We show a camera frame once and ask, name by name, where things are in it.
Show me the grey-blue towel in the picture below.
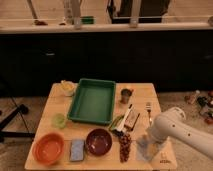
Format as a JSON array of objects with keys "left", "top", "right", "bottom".
[{"left": 136, "top": 135, "right": 165, "bottom": 162}]

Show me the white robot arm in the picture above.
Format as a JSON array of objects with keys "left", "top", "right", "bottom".
[{"left": 147, "top": 107, "right": 213, "bottom": 160}]

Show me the metal cup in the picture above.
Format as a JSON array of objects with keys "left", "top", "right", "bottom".
[{"left": 120, "top": 88, "right": 132, "bottom": 104}]

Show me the white cup with yellow content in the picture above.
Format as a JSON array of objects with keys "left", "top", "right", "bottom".
[{"left": 60, "top": 80, "right": 75, "bottom": 97}]

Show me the small green cup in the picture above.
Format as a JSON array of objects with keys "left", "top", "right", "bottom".
[{"left": 52, "top": 113, "right": 66, "bottom": 129}]

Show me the green plastic tray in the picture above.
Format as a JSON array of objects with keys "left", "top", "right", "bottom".
[{"left": 67, "top": 78, "right": 116, "bottom": 125}]

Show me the green vegetable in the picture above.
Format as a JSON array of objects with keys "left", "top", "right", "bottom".
[{"left": 109, "top": 115, "right": 124, "bottom": 131}]

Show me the brown snack packet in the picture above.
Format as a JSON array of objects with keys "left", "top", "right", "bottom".
[{"left": 124, "top": 109, "right": 140, "bottom": 131}]

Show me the silver fork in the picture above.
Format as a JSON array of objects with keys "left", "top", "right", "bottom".
[{"left": 146, "top": 102, "right": 153, "bottom": 126}]

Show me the dark red bowl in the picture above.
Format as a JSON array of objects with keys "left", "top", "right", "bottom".
[{"left": 85, "top": 129, "right": 112, "bottom": 156}]

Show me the bunch of brown grapes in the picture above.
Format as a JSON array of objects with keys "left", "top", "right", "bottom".
[{"left": 119, "top": 134, "right": 132, "bottom": 162}]

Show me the blue sponge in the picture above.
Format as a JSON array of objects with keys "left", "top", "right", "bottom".
[{"left": 70, "top": 139, "right": 84, "bottom": 162}]

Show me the green box on shelf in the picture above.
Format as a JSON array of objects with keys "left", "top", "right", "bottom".
[{"left": 81, "top": 16, "right": 94, "bottom": 24}]

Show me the orange bowl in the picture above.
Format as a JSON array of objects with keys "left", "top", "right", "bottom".
[{"left": 32, "top": 133, "right": 64, "bottom": 166}]

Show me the black stand base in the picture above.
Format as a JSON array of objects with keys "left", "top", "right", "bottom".
[{"left": 0, "top": 104, "right": 35, "bottom": 142}]

